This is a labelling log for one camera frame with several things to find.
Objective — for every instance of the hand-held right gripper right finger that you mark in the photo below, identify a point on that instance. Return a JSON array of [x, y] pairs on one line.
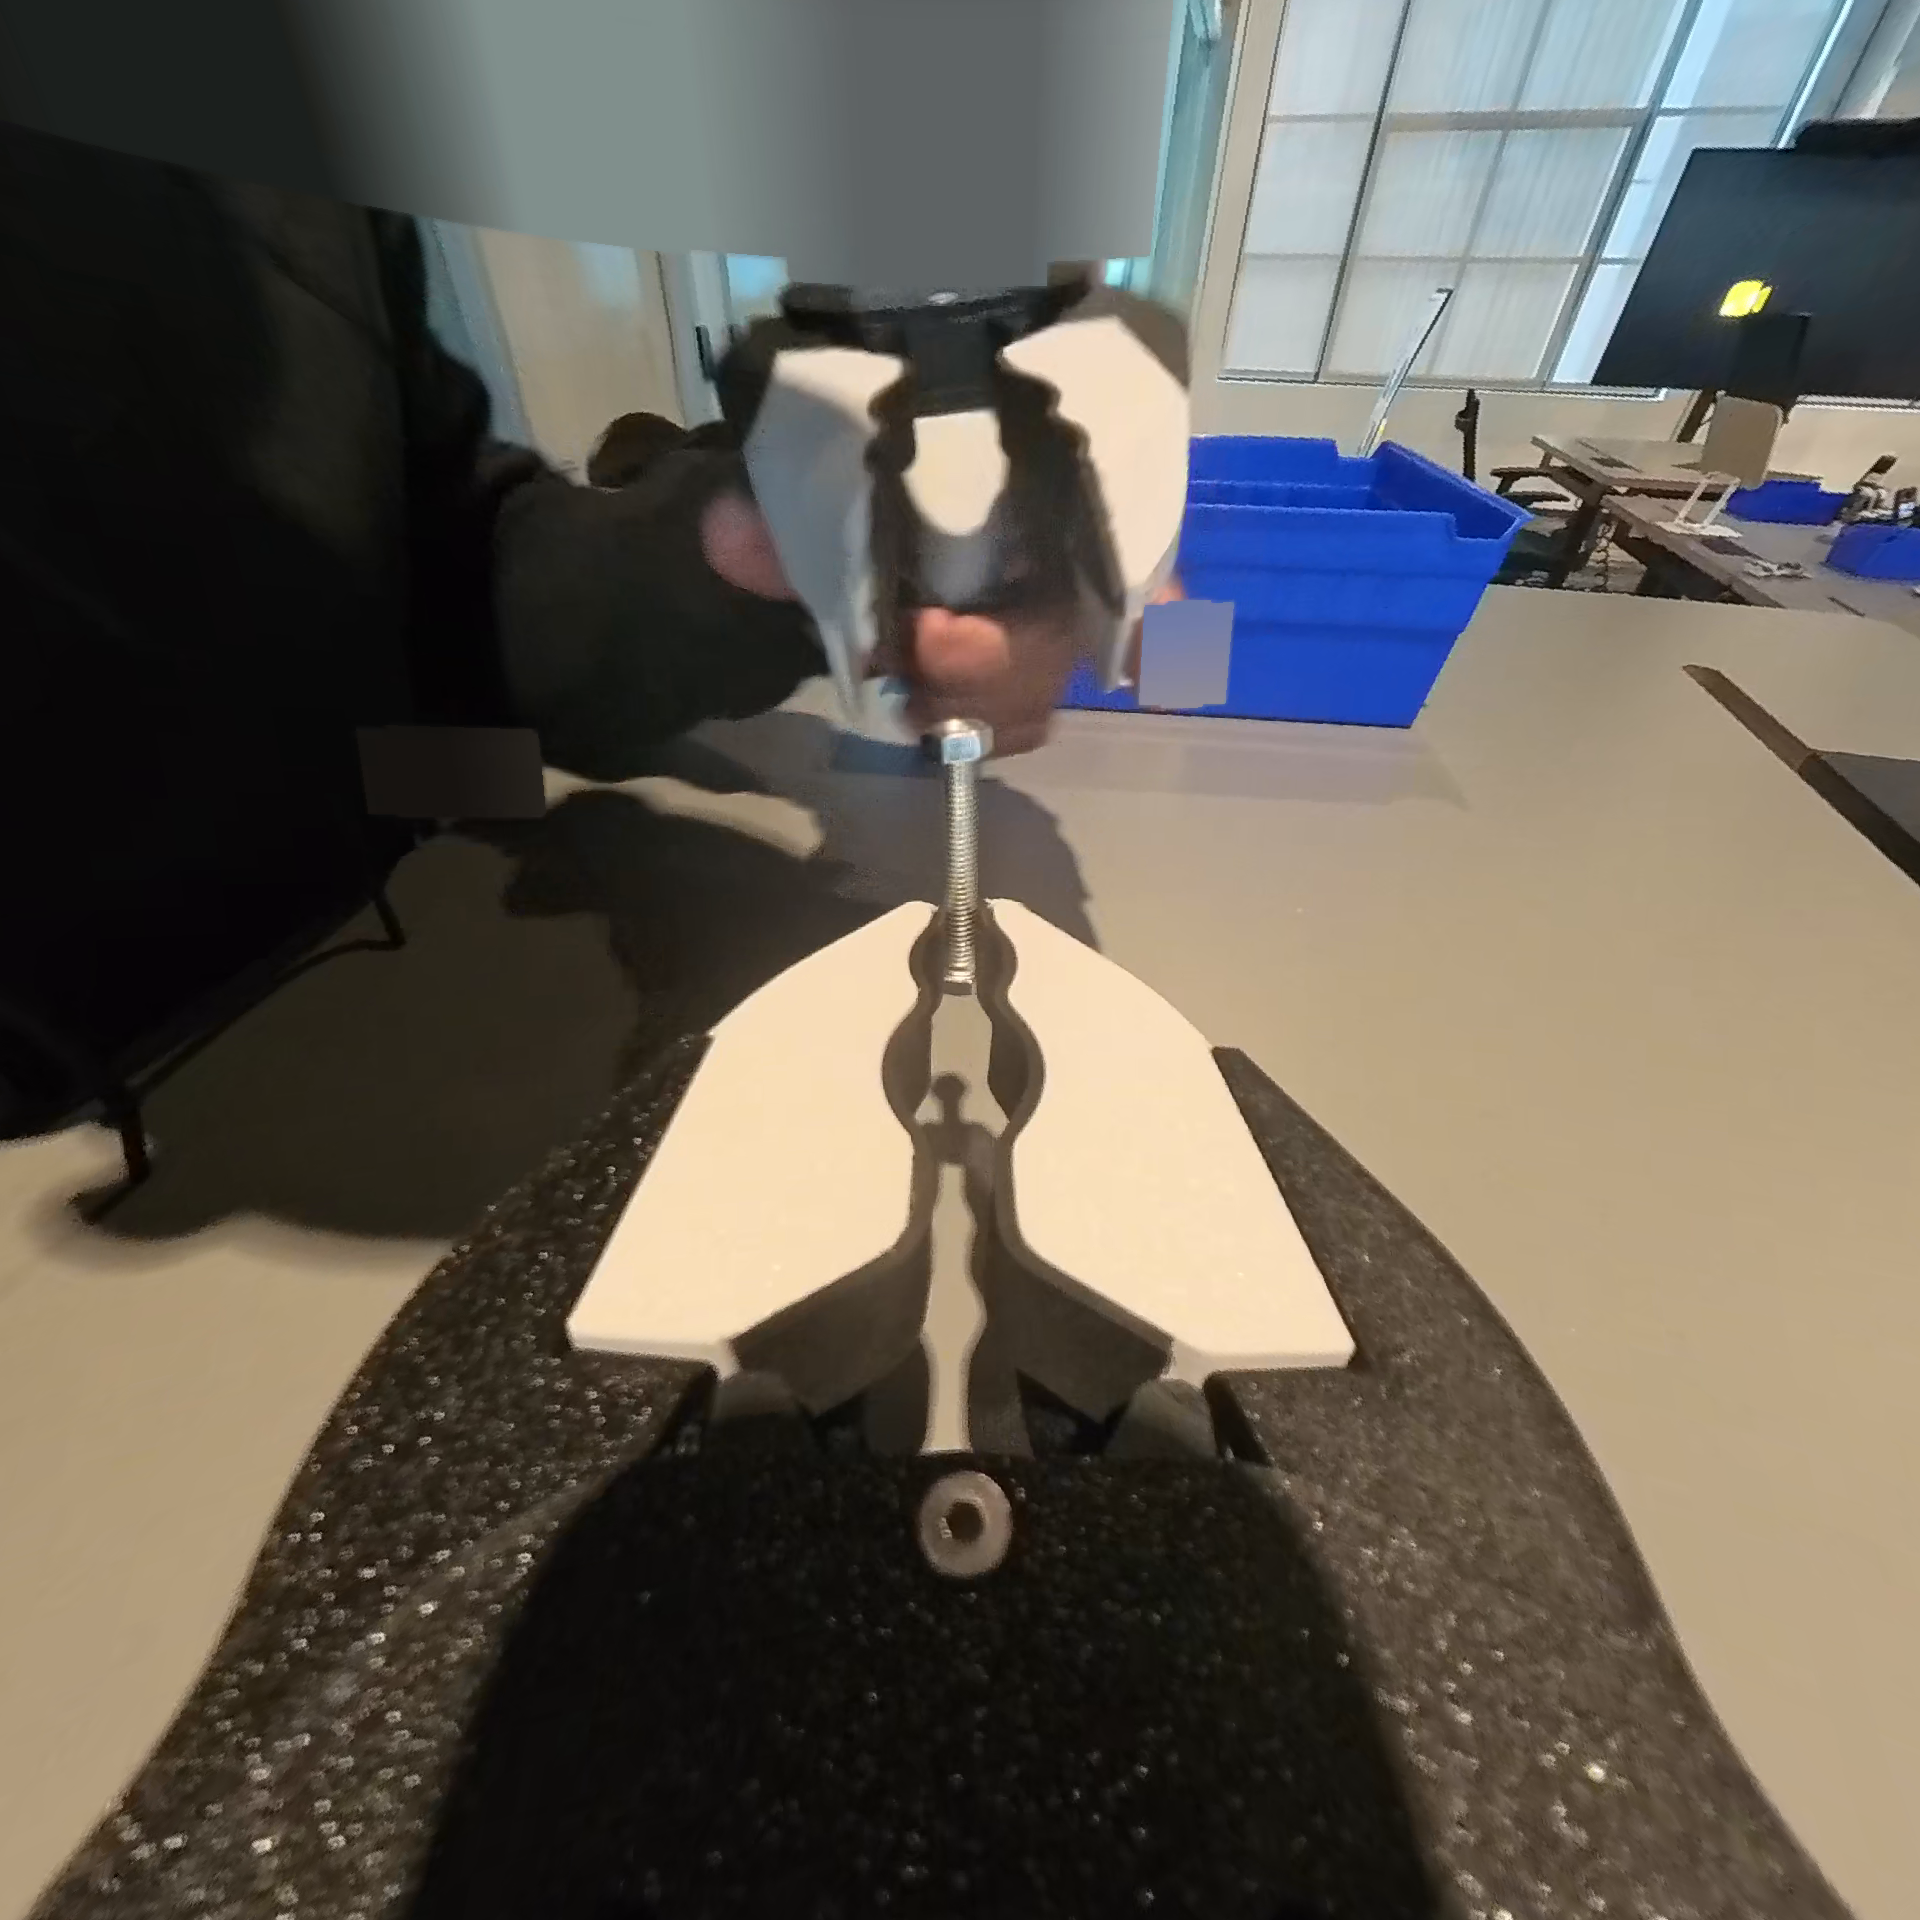
[[1172, 1170]]

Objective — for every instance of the black office chair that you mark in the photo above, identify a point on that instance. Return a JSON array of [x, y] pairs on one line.
[[1530, 511]]

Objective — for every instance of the thin grey pole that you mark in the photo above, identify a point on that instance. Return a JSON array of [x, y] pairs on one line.
[[1403, 375]]

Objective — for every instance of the blue plastic tote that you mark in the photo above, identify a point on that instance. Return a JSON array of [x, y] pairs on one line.
[[1319, 599]]

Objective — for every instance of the black table mat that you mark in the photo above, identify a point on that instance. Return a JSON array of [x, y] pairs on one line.
[[1875, 810]]

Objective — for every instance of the small blue bin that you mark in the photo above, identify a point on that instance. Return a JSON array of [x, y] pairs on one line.
[[1794, 503], [1882, 551]]

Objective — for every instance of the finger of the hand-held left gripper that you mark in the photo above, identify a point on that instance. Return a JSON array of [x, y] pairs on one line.
[[1142, 452], [811, 481]]

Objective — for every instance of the beige board on stand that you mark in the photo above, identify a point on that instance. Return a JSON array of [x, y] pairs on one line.
[[1740, 442]]

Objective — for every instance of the person's left hand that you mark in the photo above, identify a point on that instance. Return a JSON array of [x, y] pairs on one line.
[[661, 599]]

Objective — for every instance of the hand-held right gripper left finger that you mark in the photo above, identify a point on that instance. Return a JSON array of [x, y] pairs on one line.
[[751, 1170]]

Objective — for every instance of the metal bolt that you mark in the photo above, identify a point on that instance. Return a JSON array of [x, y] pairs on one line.
[[962, 839]]

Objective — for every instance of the black TV monitor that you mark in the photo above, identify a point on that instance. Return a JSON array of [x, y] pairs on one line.
[[1799, 241]]

